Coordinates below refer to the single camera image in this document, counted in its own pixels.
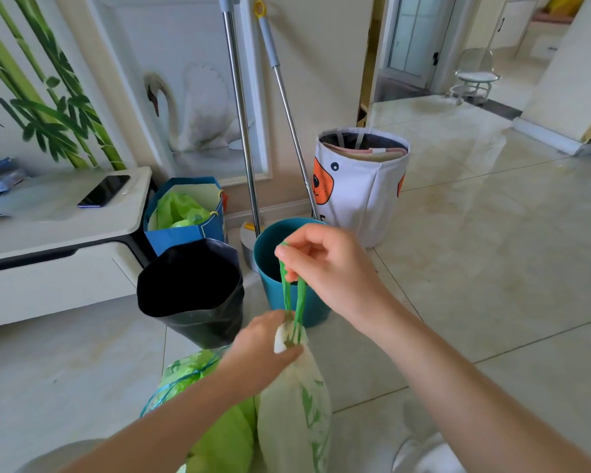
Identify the person's left hand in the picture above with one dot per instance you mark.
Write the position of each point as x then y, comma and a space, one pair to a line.
253, 357

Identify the person's right hand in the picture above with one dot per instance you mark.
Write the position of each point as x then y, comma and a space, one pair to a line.
342, 278

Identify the person's right thumb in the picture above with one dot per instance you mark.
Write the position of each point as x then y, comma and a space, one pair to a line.
303, 275

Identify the person's left thumb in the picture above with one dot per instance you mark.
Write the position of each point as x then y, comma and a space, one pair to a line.
288, 357

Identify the person's right forearm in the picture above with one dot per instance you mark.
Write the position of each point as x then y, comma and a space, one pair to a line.
473, 394

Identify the person's left forearm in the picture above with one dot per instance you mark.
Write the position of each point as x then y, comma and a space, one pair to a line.
162, 426

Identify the teal plastic trash bin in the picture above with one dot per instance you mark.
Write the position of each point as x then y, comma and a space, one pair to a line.
271, 270

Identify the white fabric basket orange bear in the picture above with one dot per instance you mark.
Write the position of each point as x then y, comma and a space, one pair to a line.
359, 192

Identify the bin with black liner bag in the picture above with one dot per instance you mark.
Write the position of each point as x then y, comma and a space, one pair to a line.
197, 290

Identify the blue paper shopping bag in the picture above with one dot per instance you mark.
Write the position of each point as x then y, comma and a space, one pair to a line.
177, 236

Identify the crumpled green plastic bag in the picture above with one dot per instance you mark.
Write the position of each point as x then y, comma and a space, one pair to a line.
180, 211

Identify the silver pole with yellow hook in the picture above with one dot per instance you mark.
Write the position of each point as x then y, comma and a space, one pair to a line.
288, 113

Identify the person's right leg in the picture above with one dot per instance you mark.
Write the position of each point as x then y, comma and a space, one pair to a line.
423, 455

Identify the swan picture panel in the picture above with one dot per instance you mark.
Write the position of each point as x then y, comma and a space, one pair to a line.
187, 93

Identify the black smartphone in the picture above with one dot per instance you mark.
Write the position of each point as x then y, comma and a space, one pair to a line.
103, 191

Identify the white low cabinet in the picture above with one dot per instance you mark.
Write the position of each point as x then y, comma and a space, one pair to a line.
54, 246

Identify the white clear-backed chair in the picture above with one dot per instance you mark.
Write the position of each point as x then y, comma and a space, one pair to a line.
474, 78

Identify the white glass door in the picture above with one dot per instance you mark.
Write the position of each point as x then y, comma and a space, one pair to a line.
416, 34

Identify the white background cabinet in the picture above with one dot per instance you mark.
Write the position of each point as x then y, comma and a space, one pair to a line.
544, 36

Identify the bamboo wall picture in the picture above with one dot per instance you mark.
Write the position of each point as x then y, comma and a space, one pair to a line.
39, 83

